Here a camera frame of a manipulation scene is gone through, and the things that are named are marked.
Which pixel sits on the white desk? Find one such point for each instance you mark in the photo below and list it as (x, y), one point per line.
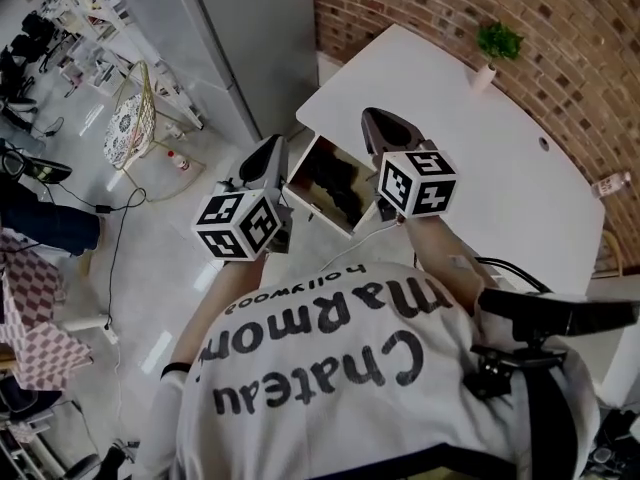
(475, 143)

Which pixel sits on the black chest-mounted device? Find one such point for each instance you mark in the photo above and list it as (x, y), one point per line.
(550, 313)

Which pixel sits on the person's white printed shirt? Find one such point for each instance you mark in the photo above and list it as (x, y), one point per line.
(325, 393)

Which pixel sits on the clear plastic bottle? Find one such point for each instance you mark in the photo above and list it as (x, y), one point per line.
(176, 131)

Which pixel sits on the black power adapter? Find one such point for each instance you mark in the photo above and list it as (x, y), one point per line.
(103, 209)

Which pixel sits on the person's left forearm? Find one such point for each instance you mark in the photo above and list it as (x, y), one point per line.
(225, 303)

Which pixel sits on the red label bottle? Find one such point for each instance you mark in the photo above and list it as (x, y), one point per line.
(180, 160)

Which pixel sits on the wooden drawer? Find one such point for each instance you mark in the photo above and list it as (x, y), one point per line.
(306, 183)

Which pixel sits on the pink checkered cloth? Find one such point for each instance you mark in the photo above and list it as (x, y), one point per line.
(35, 313)

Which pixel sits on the patterned seat cushion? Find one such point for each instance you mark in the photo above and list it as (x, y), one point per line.
(122, 128)

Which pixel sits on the clear water bottle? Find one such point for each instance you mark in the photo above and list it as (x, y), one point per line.
(611, 184)

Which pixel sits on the small white power strip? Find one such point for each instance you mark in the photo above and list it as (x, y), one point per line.
(111, 335)

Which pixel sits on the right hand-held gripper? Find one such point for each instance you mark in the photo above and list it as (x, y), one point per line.
(425, 183)

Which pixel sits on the silver refrigerator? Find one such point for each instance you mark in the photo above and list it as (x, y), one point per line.
(260, 28)

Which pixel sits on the person's right forearm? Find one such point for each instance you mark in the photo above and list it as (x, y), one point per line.
(440, 258)

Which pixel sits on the green plant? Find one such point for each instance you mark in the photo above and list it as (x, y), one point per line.
(500, 42)

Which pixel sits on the white shelf rack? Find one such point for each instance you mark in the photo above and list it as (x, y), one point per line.
(165, 93)

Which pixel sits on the rattan chair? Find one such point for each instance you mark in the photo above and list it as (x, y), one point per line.
(611, 253)

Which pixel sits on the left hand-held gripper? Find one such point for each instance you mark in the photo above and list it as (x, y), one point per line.
(225, 213)

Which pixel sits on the black office chair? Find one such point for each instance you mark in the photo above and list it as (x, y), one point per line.
(32, 38)

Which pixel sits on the white vase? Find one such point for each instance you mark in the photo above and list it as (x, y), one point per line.
(482, 77)

